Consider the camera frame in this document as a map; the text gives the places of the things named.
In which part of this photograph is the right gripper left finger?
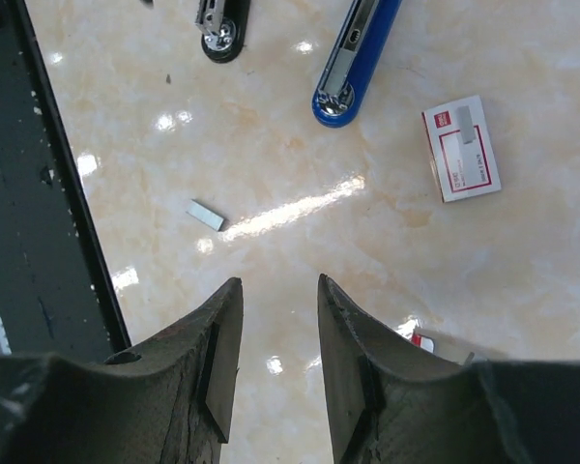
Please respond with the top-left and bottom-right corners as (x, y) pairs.
(0, 277), (244, 463)

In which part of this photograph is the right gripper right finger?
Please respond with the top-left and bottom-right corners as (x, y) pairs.
(317, 275), (580, 463)

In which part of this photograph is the grey staple strip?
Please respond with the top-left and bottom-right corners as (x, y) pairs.
(186, 199), (225, 232)
(323, 48), (356, 95)

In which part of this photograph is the red staple box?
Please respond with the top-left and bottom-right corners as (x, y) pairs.
(421, 95), (502, 203)

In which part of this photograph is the blue stapler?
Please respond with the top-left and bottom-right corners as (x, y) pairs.
(311, 0), (401, 129)

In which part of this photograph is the black stapler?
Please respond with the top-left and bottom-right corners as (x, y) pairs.
(195, 0), (251, 64)

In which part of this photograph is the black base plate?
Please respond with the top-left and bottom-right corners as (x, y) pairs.
(0, 1), (131, 362)

